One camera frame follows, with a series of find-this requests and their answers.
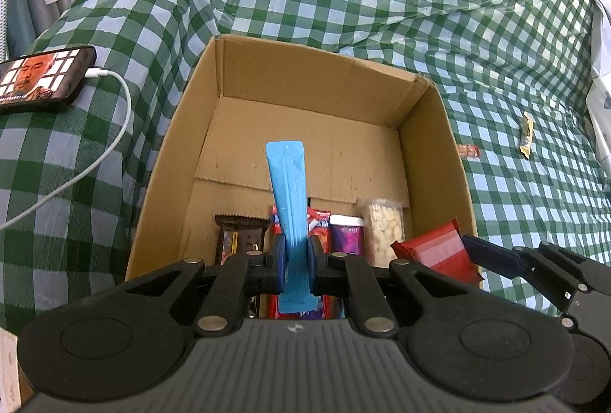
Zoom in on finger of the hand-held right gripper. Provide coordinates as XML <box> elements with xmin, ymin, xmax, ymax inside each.
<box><xmin>461</xmin><ymin>234</ymin><xmax>611</xmax><ymax>315</ymax></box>

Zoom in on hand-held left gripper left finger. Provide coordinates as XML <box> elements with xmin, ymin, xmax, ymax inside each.
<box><xmin>121</xmin><ymin>234</ymin><xmax>288</xmax><ymax>338</ymax></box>

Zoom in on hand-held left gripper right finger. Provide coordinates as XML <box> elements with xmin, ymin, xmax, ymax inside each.
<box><xmin>308</xmin><ymin>234</ymin><xmax>483</xmax><ymax>338</ymax></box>

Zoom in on printed red snack packet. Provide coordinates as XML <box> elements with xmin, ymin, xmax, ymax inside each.
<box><xmin>270</xmin><ymin>203</ymin><xmax>345</xmax><ymax>321</ymax></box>

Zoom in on purple snack packet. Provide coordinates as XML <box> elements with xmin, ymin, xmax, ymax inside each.
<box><xmin>329</xmin><ymin>213</ymin><xmax>367</xmax><ymax>318</ymax></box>

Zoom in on dark brown chocolate bar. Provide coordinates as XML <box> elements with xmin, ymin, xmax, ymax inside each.
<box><xmin>214</xmin><ymin>213</ymin><xmax>271</xmax><ymax>267</ymax></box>

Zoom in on plain red square packet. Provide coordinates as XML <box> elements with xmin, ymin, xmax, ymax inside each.
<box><xmin>390</xmin><ymin>218</ymin><xmax>486</xmax><ymax>286</ymax></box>

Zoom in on clear nut bar packet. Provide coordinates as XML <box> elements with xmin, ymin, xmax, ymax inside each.
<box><xmin>358</xmin><ymin>198</ymin><xmax>404</xmax><ymax>269</ymax></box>

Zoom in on blue stick packet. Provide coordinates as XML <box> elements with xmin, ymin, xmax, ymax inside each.
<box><xmin>265</xmin><ymin>139</ymin><xmax>318</xmax><ymax>315</ymax></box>

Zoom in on brown cardboard box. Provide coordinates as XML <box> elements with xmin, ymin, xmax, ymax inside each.
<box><xmin>125</xmin><ymin>34</ymin><xmax>486</xmax><ymax>323</ymax></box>

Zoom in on cream candy wrapper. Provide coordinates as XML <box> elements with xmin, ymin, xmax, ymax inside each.
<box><xmin>518</xmin><ymin>111</ymin><xmax>535</xmax><ymax>160</ymax></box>

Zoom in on black smartphone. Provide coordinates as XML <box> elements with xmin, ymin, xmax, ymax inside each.
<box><xmin>0</xmin><ymin>45</ymin><xmax>97</xmax><ymax>116</ymax></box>

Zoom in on teal curtain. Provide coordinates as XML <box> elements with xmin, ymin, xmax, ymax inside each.
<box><xmin>0</xmin><ymin>0</ymin><xmax>36</xmax><ymax>58</ymax></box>

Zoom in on white charging cable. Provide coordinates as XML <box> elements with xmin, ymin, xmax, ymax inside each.
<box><xmin>0</xmin><ymin>67</ymin><xmax>133</xmax><ymax>231</ymax></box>

